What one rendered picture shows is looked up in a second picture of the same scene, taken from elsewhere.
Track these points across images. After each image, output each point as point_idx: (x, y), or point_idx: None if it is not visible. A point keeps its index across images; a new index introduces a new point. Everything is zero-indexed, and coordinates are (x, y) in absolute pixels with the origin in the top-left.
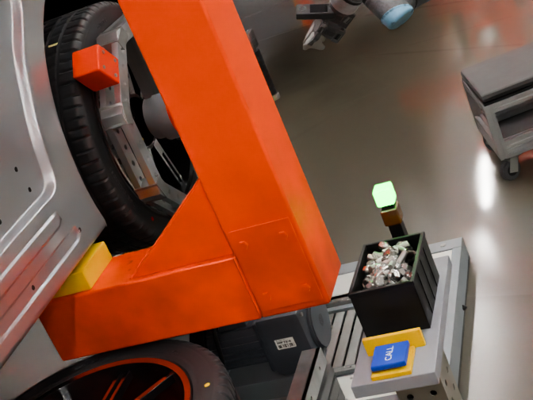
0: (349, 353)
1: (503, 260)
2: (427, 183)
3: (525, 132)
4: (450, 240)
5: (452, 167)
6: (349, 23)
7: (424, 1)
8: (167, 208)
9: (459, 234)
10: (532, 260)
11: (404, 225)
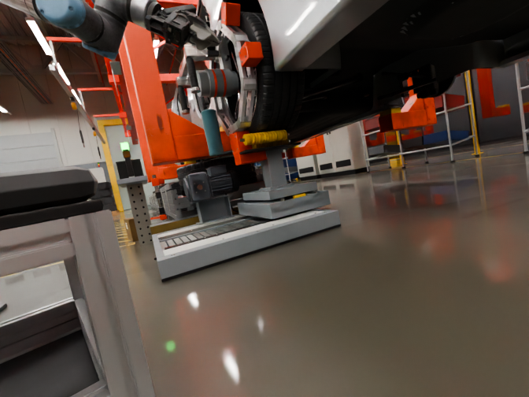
0: (210, 231)
1: (131, 287)
2: (295, 345)
3: (12, 321)
4: (167, 257)
5: None
6: (157, 34)
7: (66, 31)
8: (227, 124)
9: (179, 293)
10: None
11: (260, 286)
